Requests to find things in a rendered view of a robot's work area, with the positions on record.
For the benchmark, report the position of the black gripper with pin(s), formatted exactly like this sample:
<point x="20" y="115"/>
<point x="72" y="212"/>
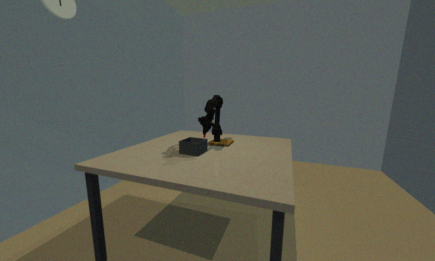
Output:
<point x="207" y="125"/>

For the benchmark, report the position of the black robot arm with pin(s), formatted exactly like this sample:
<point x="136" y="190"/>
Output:
<point x="216" y="102"/>

